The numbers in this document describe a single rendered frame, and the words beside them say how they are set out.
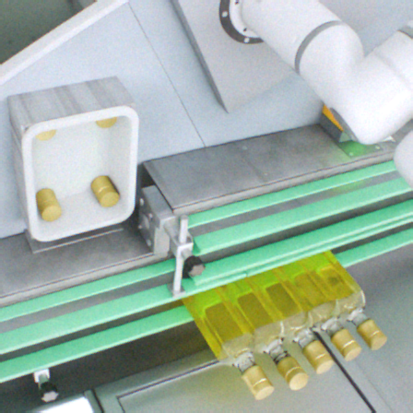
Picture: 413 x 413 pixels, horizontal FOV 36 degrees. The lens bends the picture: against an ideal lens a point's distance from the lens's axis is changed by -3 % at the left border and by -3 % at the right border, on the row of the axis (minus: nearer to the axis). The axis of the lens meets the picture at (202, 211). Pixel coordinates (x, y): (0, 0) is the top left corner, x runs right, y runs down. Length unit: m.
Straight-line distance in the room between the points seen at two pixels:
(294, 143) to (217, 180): 0.19
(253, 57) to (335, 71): 0.27
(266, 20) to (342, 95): 0.19
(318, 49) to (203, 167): 0.37
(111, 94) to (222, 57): 0.19
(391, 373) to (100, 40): 0.82
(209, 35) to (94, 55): 0.17
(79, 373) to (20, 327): 0.22
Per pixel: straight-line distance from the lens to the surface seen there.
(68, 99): 0.95
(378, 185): 1.21
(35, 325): 1.02
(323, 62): 0.83
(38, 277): 1.06
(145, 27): 0.98
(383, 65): 0.79
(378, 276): 1.47
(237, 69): 1.05
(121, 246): 1.10
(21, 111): 0.93
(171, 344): 1.25
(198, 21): 0.96
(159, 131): 1.10
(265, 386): 1.01
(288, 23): 0.89
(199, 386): 1.16
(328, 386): 1.21
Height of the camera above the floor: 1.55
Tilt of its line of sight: 38 degrees down
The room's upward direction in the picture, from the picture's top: 145 degrees clockwise
